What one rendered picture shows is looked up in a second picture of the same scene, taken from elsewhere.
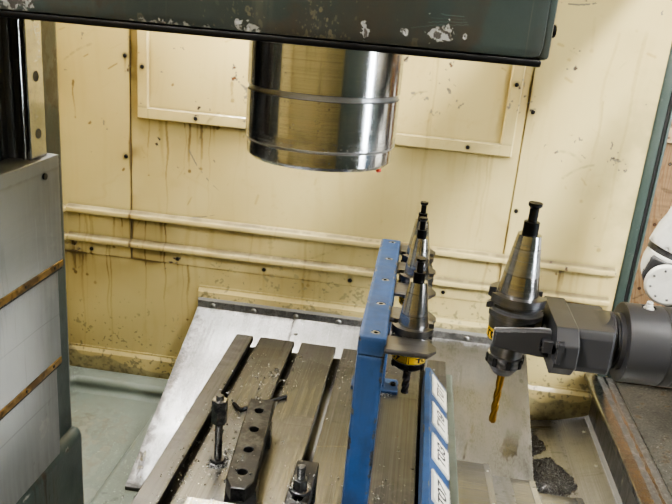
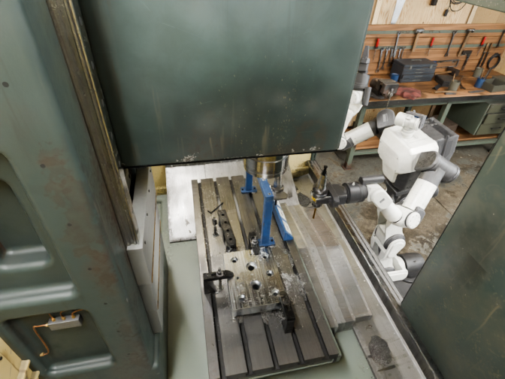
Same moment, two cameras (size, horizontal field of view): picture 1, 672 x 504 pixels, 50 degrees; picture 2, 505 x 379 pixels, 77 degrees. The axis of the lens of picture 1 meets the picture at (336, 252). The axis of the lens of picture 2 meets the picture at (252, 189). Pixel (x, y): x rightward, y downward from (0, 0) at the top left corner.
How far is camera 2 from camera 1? 63 cm
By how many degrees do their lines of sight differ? 26
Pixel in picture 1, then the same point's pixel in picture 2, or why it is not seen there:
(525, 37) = (334, 146)
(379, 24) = (297, 149)
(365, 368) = (267, 204)
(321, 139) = (274, 171)
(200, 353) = (174, 186)
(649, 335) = (355, 193)
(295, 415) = (229, 209)
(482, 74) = not seen: hidden behind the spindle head
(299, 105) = (268, 164)
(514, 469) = (292, 201)
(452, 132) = not seen: hidden behind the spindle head
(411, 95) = not seen: hidden behind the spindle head
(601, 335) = (343, 196)
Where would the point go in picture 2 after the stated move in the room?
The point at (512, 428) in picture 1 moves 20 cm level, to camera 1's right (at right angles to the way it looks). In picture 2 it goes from (289, 187) to (314, 183)
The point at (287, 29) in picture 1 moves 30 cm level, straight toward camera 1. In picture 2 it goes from (270, 153) to (325, 219)
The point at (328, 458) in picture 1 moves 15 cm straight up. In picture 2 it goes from (247, 222) to (248, 202)
